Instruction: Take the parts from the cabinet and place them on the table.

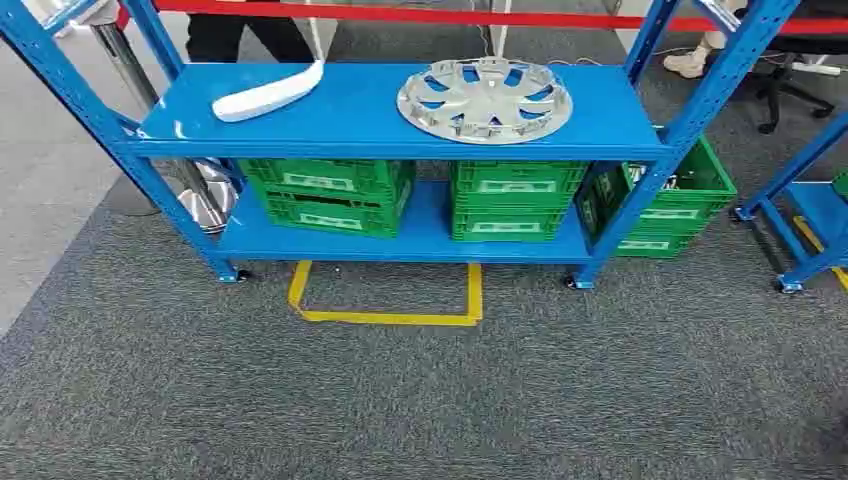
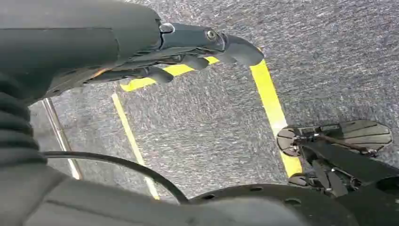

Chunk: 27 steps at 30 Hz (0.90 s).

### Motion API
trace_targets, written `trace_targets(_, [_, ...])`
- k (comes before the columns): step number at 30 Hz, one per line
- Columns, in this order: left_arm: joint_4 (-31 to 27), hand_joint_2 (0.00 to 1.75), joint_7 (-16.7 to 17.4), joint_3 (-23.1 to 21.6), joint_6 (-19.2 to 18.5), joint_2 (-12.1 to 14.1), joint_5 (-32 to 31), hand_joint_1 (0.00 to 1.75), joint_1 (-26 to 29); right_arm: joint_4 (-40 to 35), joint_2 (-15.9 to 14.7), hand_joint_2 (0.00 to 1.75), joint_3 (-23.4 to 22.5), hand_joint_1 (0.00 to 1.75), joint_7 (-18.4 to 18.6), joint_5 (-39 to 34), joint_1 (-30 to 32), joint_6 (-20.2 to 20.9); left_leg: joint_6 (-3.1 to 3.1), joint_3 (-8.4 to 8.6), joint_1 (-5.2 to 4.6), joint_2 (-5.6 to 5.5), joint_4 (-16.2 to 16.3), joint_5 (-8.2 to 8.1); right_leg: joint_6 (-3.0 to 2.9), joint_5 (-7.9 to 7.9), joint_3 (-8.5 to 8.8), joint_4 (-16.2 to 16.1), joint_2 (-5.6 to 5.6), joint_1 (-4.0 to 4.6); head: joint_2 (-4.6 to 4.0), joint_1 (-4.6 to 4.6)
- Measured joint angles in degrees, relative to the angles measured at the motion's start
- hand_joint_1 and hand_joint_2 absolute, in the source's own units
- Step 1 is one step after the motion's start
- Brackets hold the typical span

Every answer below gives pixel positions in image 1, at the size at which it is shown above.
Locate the red barrier belt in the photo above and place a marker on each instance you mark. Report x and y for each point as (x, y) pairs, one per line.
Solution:
(397, 14)

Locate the blue metal shelf rack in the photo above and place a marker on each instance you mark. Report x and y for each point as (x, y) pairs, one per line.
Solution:
(821, 208)
(331, 112)

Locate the green plastic crate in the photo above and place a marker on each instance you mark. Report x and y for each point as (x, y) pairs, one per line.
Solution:
(649, 245)
(702, 192)
(318, 173)
(331, 222)
(507, 228)
(517, 175)

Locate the person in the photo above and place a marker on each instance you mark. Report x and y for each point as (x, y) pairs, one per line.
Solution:
(218, 40)
(686, 63)

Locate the white power strip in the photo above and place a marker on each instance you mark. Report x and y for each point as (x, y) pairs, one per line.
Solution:
(815, 68)

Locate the white plastic trim part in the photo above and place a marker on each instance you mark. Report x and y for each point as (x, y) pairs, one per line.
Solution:
(265, 99)

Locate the silver wheel hubcap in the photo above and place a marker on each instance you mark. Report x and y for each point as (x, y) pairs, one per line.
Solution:
(487, 99)

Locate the yellow tape strip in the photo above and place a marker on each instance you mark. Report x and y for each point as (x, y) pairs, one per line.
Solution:
(809, 237)

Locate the yellow tape open outline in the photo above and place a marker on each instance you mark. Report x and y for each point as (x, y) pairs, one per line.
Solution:
(384, 318)

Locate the black office chair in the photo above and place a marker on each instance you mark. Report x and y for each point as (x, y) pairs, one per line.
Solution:
(778, 86)

